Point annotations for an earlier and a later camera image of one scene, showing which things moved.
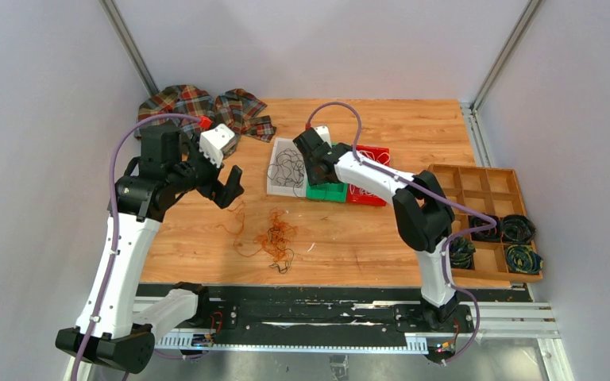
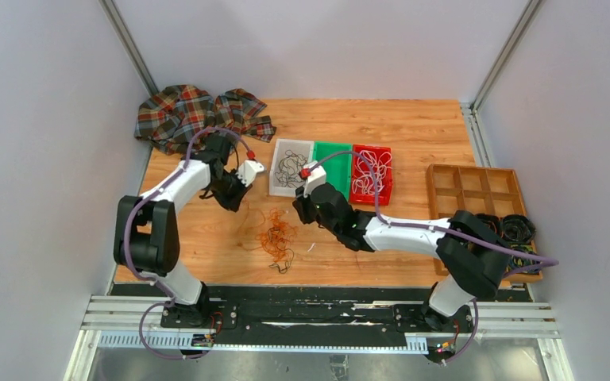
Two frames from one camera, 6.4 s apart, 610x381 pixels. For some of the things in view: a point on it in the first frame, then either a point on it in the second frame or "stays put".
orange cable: x=276 y=241 stays put
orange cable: x=238 y=233 -> x=253 y=218
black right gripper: x=313 y=178 -> x=301 y=204
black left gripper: x=221 y=193 stays put
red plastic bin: x=357 y=195 stays put
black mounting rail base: x=259 y=314 stays put
